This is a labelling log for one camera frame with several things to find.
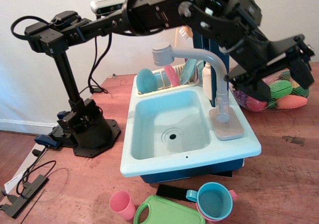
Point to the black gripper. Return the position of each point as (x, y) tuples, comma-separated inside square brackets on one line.
[(259, 58)]

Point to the grey toy faucet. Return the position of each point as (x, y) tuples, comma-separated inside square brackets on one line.
[(225, 122)]

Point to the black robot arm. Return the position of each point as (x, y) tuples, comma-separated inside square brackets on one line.
[(232, 24)]

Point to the net bag of toy food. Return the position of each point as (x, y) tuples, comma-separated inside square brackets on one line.
[(286, 94)]

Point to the white toy soap bottle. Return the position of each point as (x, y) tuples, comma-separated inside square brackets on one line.
[(206, 81)]

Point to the tilted teal toy plate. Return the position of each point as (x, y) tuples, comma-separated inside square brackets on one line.
[(187, 71)]

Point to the toy dish brush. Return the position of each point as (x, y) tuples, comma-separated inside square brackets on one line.
[(184, 32)]

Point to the pink toy plate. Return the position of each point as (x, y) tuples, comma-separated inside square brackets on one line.
[(172, 75)]

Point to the cream dish rack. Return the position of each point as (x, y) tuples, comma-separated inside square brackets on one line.
[(164, 84)]

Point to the light blue toy sink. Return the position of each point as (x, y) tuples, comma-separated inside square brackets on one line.
[(169, 136)]

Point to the pink toy mug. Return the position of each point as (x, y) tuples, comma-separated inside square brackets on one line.
[(215, 206)]

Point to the teal toy mug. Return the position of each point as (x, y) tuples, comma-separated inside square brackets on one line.
[(194, 195)]

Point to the black velcro strip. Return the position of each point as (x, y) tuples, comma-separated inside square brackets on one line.
[(172, 192)]

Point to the green toy cutting board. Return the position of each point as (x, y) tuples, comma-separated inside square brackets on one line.
[(164, 211)]

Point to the pink plastic cup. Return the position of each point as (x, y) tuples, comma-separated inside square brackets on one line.
[(122, 204)]

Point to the blue table clamp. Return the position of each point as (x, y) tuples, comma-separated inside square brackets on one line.
[(46, 141)]

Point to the black usb hub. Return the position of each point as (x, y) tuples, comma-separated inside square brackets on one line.
[(18, 203)]

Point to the grey depth camera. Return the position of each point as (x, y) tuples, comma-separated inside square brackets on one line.
[(105, 7)]

